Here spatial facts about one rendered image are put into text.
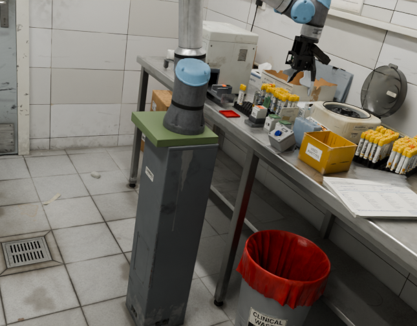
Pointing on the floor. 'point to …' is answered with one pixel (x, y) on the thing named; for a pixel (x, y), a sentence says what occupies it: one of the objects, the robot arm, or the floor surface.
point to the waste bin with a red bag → (280, 279)
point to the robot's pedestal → (168, 231)
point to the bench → (257, 145)
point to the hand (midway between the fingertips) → (299, 90)
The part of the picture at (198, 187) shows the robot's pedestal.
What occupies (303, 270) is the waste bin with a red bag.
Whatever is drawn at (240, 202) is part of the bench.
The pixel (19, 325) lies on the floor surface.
